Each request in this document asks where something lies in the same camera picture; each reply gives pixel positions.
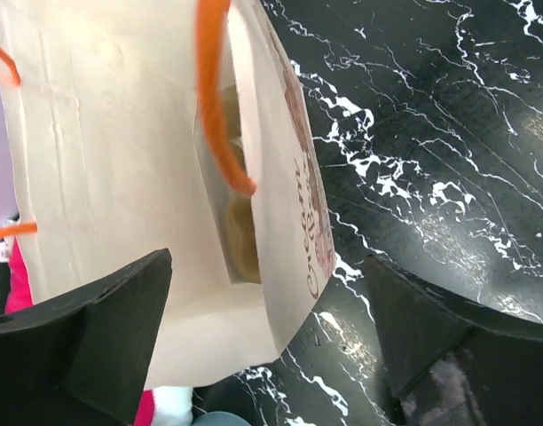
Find cream bear paper bag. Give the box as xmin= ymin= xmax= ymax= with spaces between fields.
xmin=0 ymin=1 xmax=334 ymax=388

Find brown pulp cup carrier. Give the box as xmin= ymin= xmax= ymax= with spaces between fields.
xmin=221 ymin=85 xmax=261 ymax=284

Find red napkin stack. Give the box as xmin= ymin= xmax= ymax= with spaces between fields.
xmin=0 ymin=241 xmax=193 ymax=426

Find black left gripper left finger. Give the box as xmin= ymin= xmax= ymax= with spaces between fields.
xmin=0 ymin=248 xmax=172 ymax=425

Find light blue cup holder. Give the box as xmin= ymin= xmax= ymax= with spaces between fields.
xmin=192 ymin=411 xmax=251 ymax=426

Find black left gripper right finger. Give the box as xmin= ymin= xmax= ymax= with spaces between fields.
xmin=364 ymin=256 xmax=543 ymax=425

